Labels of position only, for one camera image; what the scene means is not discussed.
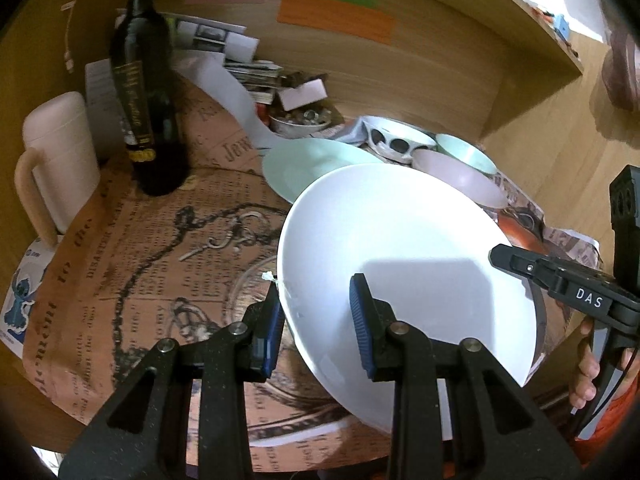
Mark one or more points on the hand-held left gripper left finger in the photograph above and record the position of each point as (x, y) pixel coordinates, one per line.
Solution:
(272, 320)

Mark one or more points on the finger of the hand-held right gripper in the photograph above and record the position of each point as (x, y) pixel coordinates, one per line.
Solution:
(515, 262)

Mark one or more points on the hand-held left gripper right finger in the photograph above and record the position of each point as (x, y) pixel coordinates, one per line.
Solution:
(357, 310)

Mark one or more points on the large white plate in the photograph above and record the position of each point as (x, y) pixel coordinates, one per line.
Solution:
(400, 220)

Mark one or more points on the pale pink bowl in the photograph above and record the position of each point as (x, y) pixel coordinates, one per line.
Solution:
(450, 172)

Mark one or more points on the mint green bowl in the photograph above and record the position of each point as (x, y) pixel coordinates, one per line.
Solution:
(465, 152)

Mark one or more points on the mint green plate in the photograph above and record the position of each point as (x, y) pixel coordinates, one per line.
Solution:
(310, 165)

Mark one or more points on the white bowl with dark spots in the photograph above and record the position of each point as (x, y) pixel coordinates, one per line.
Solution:
(395, 142)

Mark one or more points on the person's right hand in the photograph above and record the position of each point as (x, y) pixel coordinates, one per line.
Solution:
(582, 375)

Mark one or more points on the orange clothing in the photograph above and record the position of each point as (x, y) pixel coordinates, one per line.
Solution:
(615, 410)

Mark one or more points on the newspaper print paper mat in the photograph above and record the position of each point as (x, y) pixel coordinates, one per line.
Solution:
(150, 270)

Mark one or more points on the small bowl of coins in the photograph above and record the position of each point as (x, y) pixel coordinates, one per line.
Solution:
(300, 120)

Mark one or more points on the small white card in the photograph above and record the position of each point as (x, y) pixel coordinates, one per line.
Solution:
(305, 94)

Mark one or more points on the stack of papers and magazines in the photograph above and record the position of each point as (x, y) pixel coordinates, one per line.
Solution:
(225, 90)

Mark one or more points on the small blue object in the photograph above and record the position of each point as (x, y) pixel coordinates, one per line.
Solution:
(562, 27)

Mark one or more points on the stack of cards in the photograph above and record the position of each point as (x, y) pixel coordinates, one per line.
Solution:
(255, 80)

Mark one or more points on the wooden shelf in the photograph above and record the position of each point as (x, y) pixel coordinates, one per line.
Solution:
(530, 20)

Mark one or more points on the blue cartoon sticker card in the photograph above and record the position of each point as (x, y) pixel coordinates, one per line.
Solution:
(20, 300)

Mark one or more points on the dark wine bottle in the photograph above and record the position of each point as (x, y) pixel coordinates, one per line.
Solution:
(145, 85)

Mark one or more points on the white handwritten note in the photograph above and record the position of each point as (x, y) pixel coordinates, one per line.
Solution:
(100, 100)

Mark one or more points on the printed paper sheets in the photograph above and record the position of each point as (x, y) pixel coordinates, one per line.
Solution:
(235, 42)

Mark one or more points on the orange sticky note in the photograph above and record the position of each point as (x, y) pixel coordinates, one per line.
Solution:
(335, 17)

